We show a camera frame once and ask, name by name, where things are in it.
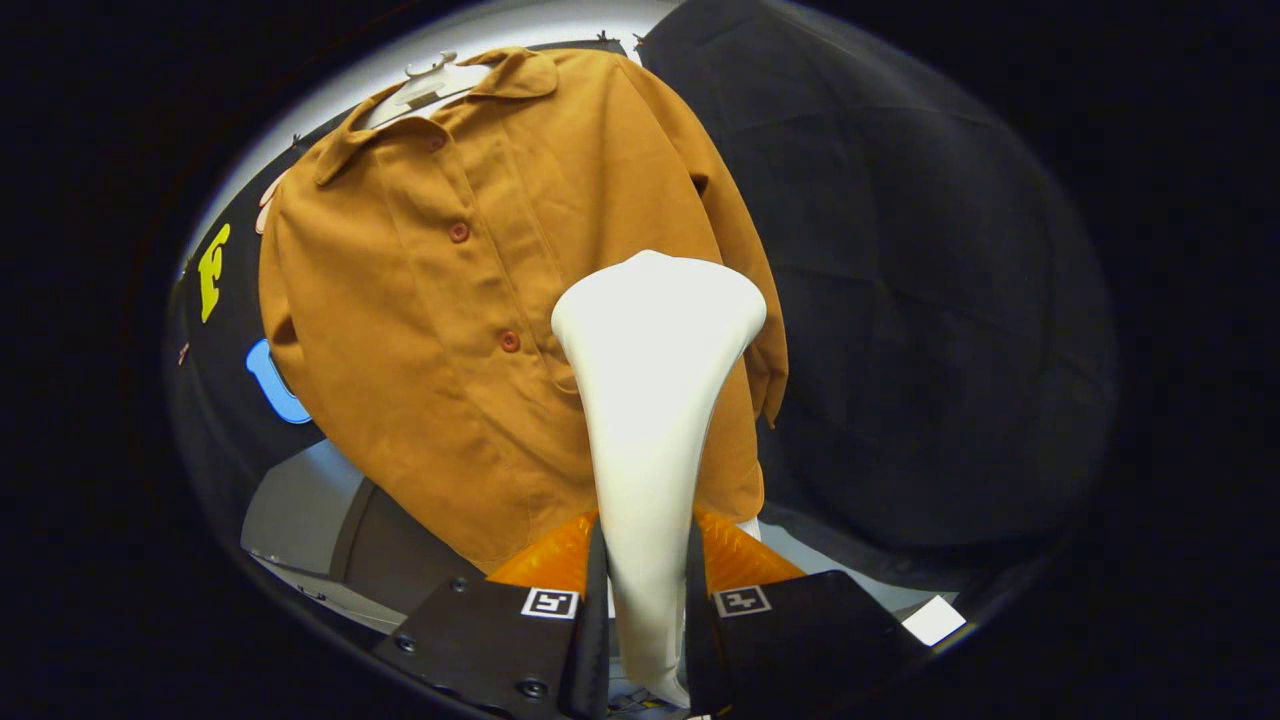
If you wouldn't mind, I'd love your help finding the black backdrop cloth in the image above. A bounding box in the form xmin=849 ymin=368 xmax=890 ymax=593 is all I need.
xmin=165 ymin=0 xmax=1117 ymax=593

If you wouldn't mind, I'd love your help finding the orange button shirt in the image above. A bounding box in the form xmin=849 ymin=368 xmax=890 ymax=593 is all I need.
xmin=257 ymin=46 xmax=790 ymax=574

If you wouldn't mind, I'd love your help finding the white paper sheet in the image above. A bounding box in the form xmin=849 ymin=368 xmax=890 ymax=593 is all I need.
xmin=900 ymin=595 xmax=968 ymax=648

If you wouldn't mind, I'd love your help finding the white clothes hanger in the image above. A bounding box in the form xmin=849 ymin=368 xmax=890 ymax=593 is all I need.
xmin=358 ymin=51 xmax=493 ymax=132

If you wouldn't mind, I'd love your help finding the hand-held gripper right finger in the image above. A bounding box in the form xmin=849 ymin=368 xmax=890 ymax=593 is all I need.
xmin=683 ymin=510 xmax=927 ymax=720

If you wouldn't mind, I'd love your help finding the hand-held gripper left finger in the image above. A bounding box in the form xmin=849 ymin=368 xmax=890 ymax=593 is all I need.
xmin=374 ymin=510 xmax=612 ymax=720

